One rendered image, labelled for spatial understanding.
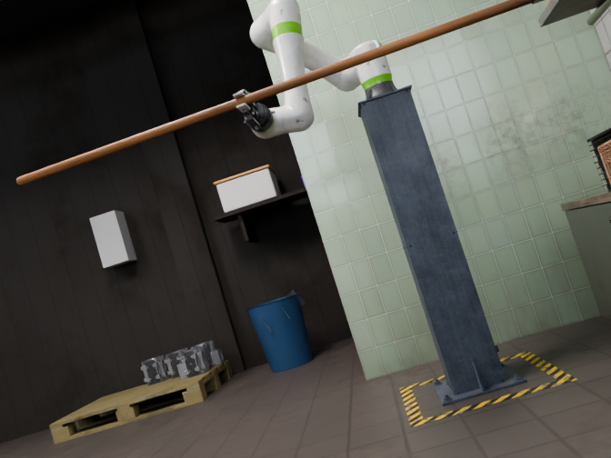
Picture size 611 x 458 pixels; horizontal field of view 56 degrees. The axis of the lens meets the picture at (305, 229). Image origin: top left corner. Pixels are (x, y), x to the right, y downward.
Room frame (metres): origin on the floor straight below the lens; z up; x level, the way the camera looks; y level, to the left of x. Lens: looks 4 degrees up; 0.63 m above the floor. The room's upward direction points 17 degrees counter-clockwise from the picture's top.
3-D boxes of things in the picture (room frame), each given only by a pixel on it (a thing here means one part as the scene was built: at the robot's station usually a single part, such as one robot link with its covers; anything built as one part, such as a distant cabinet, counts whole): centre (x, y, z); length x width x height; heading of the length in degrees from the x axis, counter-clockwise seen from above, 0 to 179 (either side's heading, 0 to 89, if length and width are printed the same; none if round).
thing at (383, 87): (2.40, -0.47, 1.23); 0.26 x 0.15 x 0.06; 176
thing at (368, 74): (2.36, -0.45, 1.36); 0.16 x 0.13 x 0.19; 33
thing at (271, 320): (4.32, 0.37, 0.27); 0.46 x 0.42 x 0.53; 69
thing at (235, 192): (4.57, 0.33, 1.37); 0.45 x 0.37 x 0.25; 86
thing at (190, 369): (4.42, 1.52, 0.17); 1.17 x 0.81 x 0.33; 86
